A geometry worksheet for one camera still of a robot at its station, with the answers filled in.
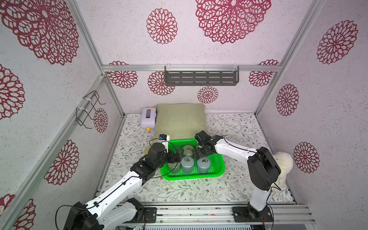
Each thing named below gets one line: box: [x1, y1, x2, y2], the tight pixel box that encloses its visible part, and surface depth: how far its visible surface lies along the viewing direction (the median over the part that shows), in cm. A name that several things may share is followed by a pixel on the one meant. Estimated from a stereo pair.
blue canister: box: [196, 157, 211, 174], surface depth 85 cm
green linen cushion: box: [143, 103, 209, 155], surface depth 102 cm
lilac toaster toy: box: [140, 106, 157, 132], surface depth 108 cm
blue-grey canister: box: [180, 156, 195, 174], surface depth 86 cm
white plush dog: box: [271, 151, 294, 194], surface depth 74 cm
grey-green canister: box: [182, 144, 195, 157], surface depth 90 cm
